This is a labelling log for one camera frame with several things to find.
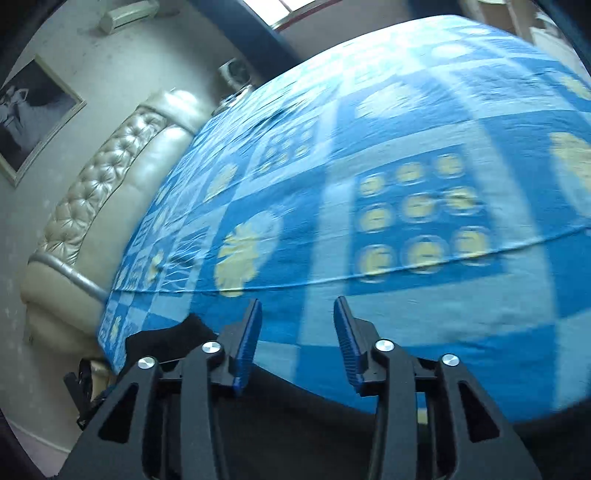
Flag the black pants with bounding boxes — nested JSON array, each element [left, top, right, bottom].
[[123, 312, 385, 480]]

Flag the blue patterned bedspread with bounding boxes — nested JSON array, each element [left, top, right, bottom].
[[98, 16, 590, 420]]

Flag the beige tufted leather headboard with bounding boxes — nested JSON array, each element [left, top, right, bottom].
[[20, 89, 211, 357]]

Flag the small white desk fan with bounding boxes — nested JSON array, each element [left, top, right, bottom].
[[218, 58, 252, 92]]

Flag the dark blue curtain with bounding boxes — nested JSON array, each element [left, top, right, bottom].
[[191, 0, 301, 82]]

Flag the framed wedding photo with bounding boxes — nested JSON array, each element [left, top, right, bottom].
[[1, 56, 86, 187]]

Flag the white wall air conditioner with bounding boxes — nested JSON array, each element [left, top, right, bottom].
[[98, 1, 160, 35]]

